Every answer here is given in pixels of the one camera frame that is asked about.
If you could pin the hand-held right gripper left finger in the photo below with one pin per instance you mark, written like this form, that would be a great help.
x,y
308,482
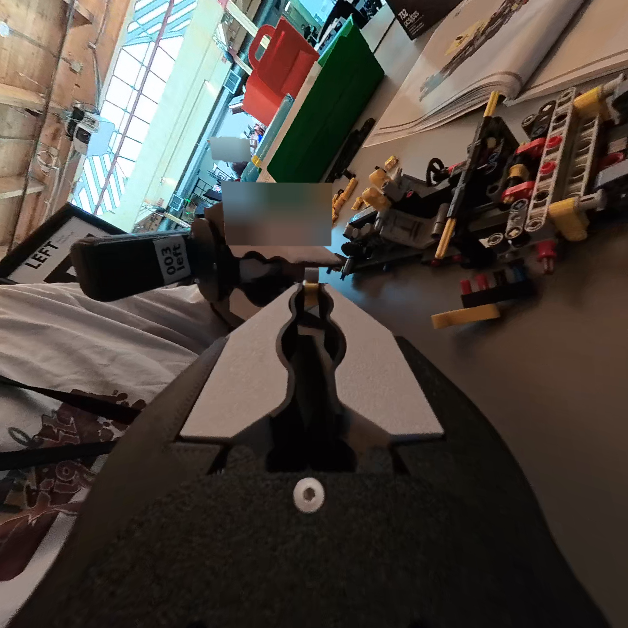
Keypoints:
x,y
235,387

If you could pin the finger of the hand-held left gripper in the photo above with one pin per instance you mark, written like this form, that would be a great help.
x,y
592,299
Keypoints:
x,y
314,255
235,309

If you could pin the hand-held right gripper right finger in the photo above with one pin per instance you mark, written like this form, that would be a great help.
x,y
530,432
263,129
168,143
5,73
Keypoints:
x,y
387,387

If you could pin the grey lego connector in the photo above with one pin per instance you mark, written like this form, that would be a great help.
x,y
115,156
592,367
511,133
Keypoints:
x,y
311,273

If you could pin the yellow lego connector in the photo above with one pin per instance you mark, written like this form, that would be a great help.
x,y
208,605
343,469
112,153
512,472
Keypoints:
x,y
310,294

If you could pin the black lego beam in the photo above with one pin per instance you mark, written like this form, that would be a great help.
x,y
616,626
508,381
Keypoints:
x,y
495,289

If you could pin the lego car model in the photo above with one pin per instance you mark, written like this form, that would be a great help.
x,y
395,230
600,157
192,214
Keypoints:
x,y
515,186

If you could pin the pile of yellow lego parts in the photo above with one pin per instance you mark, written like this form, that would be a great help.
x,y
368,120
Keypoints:
x,y
343,196

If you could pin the lego set box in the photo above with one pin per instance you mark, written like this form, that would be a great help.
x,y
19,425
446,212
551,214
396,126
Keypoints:
x,y
427,17

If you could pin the lego instruction booklet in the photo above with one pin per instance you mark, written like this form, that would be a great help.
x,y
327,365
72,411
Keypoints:
x,y
490,59

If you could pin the black and white sign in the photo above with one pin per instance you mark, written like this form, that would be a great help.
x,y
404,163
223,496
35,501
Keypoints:
x,y
44,250

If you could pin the teal rolled mat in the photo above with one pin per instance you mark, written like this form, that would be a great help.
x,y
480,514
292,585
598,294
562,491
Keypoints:
x,y
265,142

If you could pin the green plastic bin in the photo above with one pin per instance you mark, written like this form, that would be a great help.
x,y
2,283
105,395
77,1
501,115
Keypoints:
x,y
333,108

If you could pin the red plastic container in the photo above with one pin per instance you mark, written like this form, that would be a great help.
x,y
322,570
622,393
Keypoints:
x,y
279,68

